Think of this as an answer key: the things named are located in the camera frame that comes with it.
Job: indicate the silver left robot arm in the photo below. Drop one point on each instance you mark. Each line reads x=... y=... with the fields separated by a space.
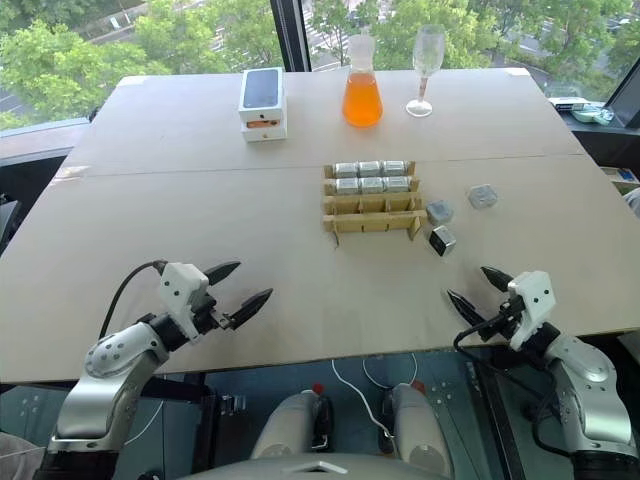
x=112 y=370

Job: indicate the white robot leg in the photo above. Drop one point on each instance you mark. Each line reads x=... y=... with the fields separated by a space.
x=285 y=425
x=422 y=430

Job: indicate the white flat box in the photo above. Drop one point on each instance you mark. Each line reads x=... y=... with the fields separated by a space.
x=569 y=103

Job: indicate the grey robot torso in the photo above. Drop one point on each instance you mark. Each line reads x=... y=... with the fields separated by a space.
x=310 y=467

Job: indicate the white right robot leg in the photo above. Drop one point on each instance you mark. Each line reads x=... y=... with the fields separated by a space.
x=422 y=430

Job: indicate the wooden slotted rack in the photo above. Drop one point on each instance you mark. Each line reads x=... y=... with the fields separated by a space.
x=372 y=216

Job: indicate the dark window frame post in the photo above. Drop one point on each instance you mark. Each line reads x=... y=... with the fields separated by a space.
x=290 y=35

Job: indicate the cardboard box with blue label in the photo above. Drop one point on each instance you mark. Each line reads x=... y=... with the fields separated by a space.
x=625 y=177

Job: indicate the white box black phone print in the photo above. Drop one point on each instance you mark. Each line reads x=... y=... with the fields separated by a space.
x=262 y=90

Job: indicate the white left robot leg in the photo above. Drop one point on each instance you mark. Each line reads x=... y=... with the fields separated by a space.
x=285 y=425

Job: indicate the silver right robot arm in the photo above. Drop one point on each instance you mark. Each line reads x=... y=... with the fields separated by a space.
x=592 y=380

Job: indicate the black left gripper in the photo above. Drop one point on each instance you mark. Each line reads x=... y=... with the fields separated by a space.
x=206 y=316

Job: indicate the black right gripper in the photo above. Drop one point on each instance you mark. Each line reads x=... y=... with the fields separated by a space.
x=507 y=322

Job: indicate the clear wine glass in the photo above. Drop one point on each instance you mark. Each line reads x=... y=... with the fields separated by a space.
x=426 y=55

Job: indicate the pale green case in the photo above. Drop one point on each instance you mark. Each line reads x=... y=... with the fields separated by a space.
x=592 y=116

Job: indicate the glass flask orange liquid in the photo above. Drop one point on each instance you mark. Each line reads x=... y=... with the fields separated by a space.
x=362 y=100

